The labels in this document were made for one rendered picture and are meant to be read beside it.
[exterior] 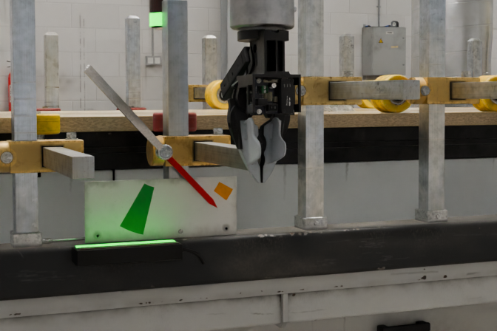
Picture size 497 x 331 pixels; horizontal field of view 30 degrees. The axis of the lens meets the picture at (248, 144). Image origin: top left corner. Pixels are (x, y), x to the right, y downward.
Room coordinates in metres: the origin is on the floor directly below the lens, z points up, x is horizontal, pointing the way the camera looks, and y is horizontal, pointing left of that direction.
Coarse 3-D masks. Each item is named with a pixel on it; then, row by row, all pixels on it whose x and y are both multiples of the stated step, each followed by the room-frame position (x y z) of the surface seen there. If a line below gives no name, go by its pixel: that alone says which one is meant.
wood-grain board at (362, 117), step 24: (0, 120) 1.63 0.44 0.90; (72, 120) 1.68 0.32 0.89; (96, 120) 1.69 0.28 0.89; (120, 120) 1.71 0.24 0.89; (144, 120) 1.72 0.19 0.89; (216, 120) 1.77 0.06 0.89; (264, 120) 1.81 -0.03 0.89; (336, 120) 1.87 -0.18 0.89; (360, 120) 1.89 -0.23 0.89; (384, 120) 1.91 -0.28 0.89; (408, 120) 1.93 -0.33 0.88; (456, 120) 1.97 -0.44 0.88; (480, 120) 1.99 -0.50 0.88
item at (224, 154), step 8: (200, 144) 1.51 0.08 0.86; (208, 144) 1.48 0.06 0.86; (216, 144) 1.46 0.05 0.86; (224, 144) 1.46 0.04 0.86; (200, 152) 1.51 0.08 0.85; (208, 152) 1.48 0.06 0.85; (216, 152) 1.44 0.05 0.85; (224, 152) 1.41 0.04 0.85; (232, 152) 1.37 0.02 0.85; (200, 160) 1.51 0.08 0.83; (208, 160) 1.48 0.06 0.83; (216, 160) 1.44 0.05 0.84; (224, 160) 1.41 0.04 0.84; (232, 160) 1.37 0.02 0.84; (240, 160) 1.34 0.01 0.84; (240, 168) 1.34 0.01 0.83
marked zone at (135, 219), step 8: (144, 184) 1.51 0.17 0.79; (144, 192) 1.51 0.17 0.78; (152, 192) 1.52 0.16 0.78; (136, 200) 1.51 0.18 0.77; (144, 200) 1.51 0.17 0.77; (136, 208) 1.51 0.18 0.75; (144, 208) 1.51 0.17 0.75; (128, 216) 1.50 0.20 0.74; (136, 216) 1.51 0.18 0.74; (144, 216) 1.51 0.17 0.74; (128, 224) 1.50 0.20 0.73; (136, 224) 1.51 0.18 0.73; (144, 224) 1.51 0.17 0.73; (136, 232) 1.51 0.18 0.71
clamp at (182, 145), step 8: (160, 136) 1.55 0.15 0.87; (168, 136) 1.53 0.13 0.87; (176, 136) 1.54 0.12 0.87; (184, 136) 1.54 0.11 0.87; (192, 136) 1.54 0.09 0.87; (200, 136) 1.55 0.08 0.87; (208, 136) 1.55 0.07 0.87; (216, 136) 1.56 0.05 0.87; (224, 136) 1.56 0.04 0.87; (168, 144) 1.53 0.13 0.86; (176, 144) 1.53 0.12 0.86; (184, 144) 1.54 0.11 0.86; (192, 144) 1.54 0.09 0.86; (152, 152) 1.53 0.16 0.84; (176, 152) 1.53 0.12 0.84; (184, 152) 1.54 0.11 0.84; (192, 152) 1.54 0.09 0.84; (152, 160) 1.53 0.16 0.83; (160, 160) 1.53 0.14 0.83; (176, 160) 1.53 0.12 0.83; (184, 160) 1.54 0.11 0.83; (192, 160) 1.54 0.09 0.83
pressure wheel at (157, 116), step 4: (156, 112) 1.69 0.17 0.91; (160, 112) 1.69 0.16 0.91; (192, 112) 1.69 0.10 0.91; (156, 116) 1.68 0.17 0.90; (160, 116) 1.67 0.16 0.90; (192, 116) 1.68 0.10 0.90; (196, 116) 1.70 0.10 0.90; (156, 120) 1.68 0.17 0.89; (160, 120) 1.67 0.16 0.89; (192, 120) 1.68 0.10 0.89; (196, 120) 1.70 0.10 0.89; (156, 124) 1.68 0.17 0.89; (160, 124) 1.67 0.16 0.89; (192, 124) 1.68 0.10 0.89; (196, 124) 1.70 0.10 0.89; (156, 128) 1.68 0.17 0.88; (160, 128) 1.67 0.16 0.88; (192, 128) 1.68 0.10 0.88; (196, 128) 1.70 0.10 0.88
